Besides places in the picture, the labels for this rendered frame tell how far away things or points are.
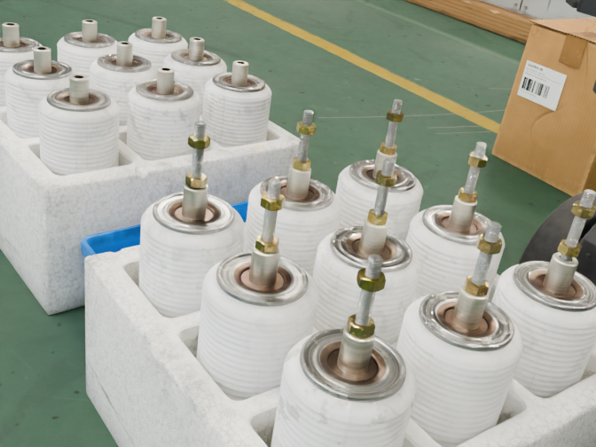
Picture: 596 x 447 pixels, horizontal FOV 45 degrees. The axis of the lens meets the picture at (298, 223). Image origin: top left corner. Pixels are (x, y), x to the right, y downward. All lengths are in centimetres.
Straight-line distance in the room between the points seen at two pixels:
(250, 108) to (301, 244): 34
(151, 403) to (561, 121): 111
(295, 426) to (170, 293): 21
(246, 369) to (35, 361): 37
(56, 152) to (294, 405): 52
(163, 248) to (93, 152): 29
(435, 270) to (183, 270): 24
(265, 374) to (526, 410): 22
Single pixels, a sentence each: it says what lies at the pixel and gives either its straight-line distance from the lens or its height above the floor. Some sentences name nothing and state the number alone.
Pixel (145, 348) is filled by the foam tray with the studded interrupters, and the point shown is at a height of 17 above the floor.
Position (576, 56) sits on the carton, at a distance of 153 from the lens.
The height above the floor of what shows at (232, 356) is 20.
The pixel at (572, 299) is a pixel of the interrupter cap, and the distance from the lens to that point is 67.
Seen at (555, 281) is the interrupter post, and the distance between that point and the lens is 67.
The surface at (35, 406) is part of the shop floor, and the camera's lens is 84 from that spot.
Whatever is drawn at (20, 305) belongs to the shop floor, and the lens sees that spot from 99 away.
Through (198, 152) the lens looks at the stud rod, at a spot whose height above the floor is 31.
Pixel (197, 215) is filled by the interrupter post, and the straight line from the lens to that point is 66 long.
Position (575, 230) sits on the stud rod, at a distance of 65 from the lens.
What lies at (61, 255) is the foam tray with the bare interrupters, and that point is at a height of 9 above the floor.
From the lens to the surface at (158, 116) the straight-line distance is 94.
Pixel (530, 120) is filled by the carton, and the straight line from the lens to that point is 160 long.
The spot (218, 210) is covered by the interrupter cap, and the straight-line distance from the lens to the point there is 68.
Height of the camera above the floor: 57
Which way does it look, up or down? 28 degrees down
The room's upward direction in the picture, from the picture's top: 9 degrees clockwise
